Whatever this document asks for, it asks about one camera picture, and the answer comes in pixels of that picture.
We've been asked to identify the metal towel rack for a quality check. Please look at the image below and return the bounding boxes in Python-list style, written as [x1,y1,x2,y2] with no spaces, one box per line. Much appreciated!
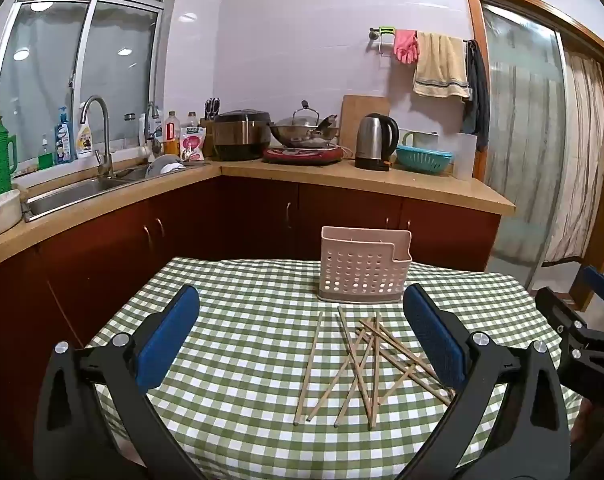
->
[367,26,478,53]

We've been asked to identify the pink refill pouch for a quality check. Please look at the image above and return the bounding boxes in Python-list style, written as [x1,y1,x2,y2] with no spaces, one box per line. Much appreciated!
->
[180,126,207,162]

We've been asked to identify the yellow oil bottle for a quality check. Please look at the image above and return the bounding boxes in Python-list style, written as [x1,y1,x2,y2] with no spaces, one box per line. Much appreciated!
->
[163,111,181,157]

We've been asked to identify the frosted glass sliding door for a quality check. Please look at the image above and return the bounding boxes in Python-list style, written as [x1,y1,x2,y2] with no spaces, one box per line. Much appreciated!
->
[482,2,568,271]

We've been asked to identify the beige striped curtain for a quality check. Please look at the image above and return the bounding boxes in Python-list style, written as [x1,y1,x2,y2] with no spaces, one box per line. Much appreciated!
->
[542,50,604,266]

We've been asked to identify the steel electric kettle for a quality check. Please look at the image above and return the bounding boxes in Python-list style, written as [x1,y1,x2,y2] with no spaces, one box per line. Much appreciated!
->
[354,113,400,172]

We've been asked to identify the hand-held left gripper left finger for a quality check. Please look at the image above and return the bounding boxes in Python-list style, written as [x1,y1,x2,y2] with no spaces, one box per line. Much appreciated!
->
[32,284,217,480]

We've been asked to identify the blue dish soap bottle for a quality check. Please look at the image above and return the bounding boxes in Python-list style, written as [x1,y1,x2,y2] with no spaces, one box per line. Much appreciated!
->
[54,106,74,165]

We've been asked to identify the pile of wooden chopsticks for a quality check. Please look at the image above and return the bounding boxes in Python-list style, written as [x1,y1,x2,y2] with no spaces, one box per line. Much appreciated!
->
[293,305,455,430]

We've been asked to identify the teal plastic colander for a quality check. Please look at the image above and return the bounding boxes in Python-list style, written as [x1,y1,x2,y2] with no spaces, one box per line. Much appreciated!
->
[396,145,455,173]

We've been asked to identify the red induction cooker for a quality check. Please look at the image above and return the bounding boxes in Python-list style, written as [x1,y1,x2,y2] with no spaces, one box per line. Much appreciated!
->
[262,145,347,165]

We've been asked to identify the pink rubber glove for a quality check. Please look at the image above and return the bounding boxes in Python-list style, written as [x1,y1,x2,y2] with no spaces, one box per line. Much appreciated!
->
[393,30,420,65]

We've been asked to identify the wooden knife block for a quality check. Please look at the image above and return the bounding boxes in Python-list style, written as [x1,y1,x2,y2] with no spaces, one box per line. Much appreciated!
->
[200,117,217,157]

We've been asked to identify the white spray bottle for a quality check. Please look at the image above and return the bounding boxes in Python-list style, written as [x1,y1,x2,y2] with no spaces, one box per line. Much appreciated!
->
[76,102,95,160]

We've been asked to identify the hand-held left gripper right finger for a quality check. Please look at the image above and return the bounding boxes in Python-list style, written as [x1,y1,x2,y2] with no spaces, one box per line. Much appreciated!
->
[397,283,573,480]

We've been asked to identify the aluminium sliding window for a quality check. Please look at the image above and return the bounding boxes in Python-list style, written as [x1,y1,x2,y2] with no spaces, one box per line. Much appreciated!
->
[0,0,175,161]

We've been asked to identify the beige striped towel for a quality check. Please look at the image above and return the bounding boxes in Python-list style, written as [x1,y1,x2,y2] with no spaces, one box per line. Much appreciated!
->
[413,31,472,100]

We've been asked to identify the steel gooseneck faucet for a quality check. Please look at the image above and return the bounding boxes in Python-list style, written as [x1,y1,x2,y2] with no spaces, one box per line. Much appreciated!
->
[79,95,115,178]

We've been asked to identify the black rice cooker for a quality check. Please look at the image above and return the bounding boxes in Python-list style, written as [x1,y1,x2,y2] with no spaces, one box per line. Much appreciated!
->
[212,109,273,162]

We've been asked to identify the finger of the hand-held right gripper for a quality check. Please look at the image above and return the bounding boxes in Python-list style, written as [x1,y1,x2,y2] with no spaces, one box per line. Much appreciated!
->
[571,264,604,313]
[534,286,600,346]

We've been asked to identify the wooden door frame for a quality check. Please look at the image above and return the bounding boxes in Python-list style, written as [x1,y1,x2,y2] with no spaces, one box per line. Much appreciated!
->
[461,0,604,311]

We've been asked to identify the dark hanging cloth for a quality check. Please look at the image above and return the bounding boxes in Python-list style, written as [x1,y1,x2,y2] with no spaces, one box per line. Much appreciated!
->
[463,40,490,153]

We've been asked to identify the wooden cutting board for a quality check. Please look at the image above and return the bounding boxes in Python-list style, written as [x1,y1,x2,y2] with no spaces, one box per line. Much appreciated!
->
[340,95,391,148]

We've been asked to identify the small steel tap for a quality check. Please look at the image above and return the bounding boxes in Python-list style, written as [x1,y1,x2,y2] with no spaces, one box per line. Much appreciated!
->
[142,101,163,158]

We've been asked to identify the stainless steel sink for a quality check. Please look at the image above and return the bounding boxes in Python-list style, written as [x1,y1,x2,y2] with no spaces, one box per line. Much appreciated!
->
[22,162,193,221]

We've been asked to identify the white plate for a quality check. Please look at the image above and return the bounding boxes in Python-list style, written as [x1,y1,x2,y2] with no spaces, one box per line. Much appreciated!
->
[146,154,187,178]

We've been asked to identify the green checkered tablecloth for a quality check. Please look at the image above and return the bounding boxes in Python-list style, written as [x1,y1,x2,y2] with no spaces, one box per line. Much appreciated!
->
[84,256,583,480]

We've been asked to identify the white and green cup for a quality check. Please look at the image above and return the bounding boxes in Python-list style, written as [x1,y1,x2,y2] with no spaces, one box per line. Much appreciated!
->
[401,129,440,148]

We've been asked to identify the small green pump bottle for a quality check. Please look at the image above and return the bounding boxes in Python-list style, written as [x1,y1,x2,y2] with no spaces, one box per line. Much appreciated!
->
[38,135,55,171]

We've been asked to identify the steel wok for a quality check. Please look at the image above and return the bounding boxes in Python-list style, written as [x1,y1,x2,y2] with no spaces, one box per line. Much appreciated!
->
[269,114,340,148]

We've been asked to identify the pink perforated utensil holder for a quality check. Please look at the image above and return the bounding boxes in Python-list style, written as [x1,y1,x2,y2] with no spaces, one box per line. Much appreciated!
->
[318,226,413,303]

